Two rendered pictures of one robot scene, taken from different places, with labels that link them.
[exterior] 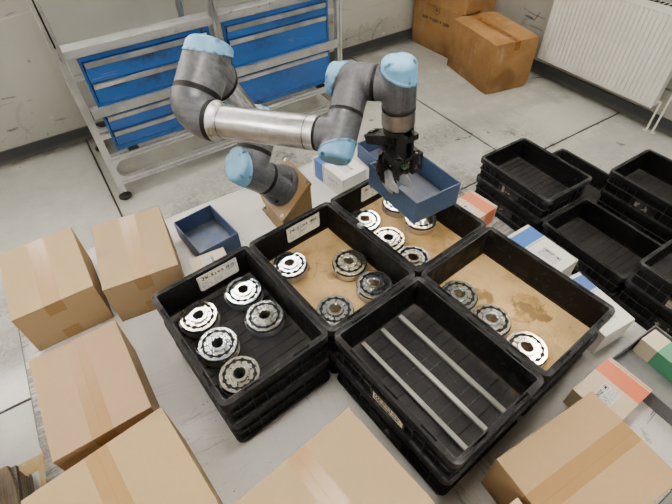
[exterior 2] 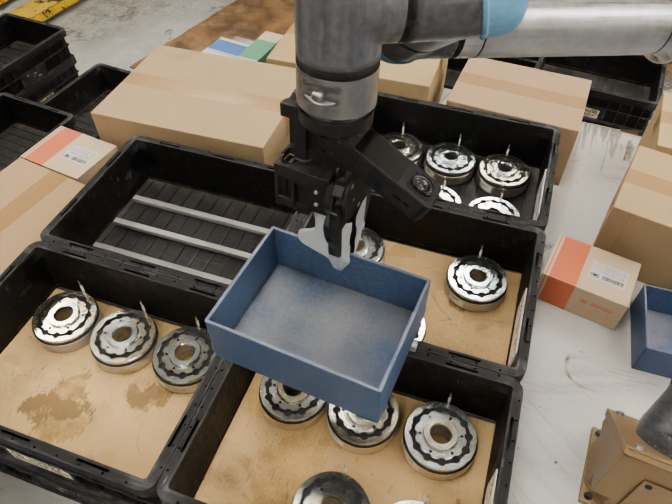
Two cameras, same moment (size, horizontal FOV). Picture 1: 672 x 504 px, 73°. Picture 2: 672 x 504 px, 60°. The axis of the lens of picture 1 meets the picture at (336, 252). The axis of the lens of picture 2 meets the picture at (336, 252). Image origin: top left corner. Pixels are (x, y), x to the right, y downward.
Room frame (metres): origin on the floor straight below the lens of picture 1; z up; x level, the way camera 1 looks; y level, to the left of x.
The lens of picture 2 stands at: (1.28, -0.41, 1.63)
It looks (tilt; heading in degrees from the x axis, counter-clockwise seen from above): 49 degrees down; 146
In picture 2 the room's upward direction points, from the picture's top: straight up
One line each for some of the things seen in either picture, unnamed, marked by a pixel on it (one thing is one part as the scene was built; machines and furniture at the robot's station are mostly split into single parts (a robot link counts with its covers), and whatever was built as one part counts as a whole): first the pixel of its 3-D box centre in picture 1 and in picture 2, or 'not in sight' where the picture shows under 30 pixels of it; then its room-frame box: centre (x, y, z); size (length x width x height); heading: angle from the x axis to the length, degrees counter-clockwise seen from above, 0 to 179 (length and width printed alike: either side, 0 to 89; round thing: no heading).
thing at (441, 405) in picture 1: (431, 369); (192, 231); (0.53, -0.22, 0.87); 0.40 x 0.30 x 0.11; 37
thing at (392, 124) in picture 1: (399, 116); (335, 86); (0.90, -0.15, 1.34); 0.08 x 0.08 x 0.05
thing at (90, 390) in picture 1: (100, 397); (513, 118); (0.54, 0.62, 0.78); 0.30 x 0.22 x 0.16; 33
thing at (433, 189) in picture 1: (412, 183); (321, 317); (0.96, -0.21, 1.10); 0.20 x 0.15 x 0.07; 32
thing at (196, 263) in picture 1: (215, 276); (585, 280); (0.97, 0.40, 0.74); 0.16 x 0.12 x 0.07; 26
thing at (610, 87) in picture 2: not in sight; (579, 123); (0.33, 1.30, 0.37); 0.40 x 0.30 x 0.45; 31
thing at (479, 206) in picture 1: (468, 214); not in sight; (1.22, -0.49, 0.74); 0.16 x 0.12 x 0.07; 127
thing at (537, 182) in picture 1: (521, 204); not in sight; (1.67, -0.93, 0.37); 0.40 x 0.30 x 0.45; 31
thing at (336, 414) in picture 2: (388, 238); (363, 411); (0.99, -0.17, 0.86); 0.10 x 0.10 x 0.01
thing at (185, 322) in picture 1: (198, 316); (504, 170); (0.72, 0.38, 0.86); 0.10 x 0.10 x 0.01
